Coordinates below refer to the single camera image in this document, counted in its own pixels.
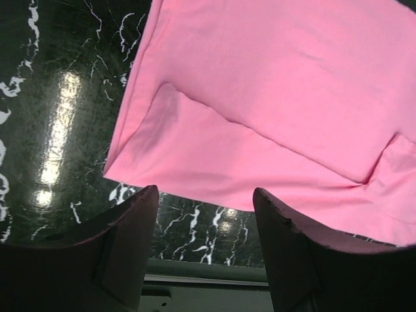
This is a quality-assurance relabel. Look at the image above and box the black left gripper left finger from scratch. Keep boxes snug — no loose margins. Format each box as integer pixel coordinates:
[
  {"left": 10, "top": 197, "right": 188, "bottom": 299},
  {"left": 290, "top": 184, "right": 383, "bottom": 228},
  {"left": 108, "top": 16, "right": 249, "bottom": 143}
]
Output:
[{"left": 1, "top": 185, "right": 159, "bottom": 311}]

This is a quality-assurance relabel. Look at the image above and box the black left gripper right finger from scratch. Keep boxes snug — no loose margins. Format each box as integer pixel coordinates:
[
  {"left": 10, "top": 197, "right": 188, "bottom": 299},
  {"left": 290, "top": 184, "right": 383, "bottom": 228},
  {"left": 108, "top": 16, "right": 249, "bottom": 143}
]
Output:
[{"left": 253, "top": 188, "right": 415, "bottom": 311}]

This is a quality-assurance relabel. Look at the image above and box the pink t shirt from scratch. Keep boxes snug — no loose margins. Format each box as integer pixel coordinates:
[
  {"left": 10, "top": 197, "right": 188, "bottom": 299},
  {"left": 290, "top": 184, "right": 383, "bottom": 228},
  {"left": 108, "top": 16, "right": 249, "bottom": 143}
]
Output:
[{"left": 103, "top": 0, "right": 415, "bottom": 246}]

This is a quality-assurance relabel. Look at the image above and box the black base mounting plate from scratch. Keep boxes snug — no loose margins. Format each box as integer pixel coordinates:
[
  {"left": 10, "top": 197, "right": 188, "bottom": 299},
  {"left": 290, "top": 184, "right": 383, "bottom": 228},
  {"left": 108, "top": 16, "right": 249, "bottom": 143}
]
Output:
[{"left": 138, "top": 259, "right": 274, "bottom": 311}]

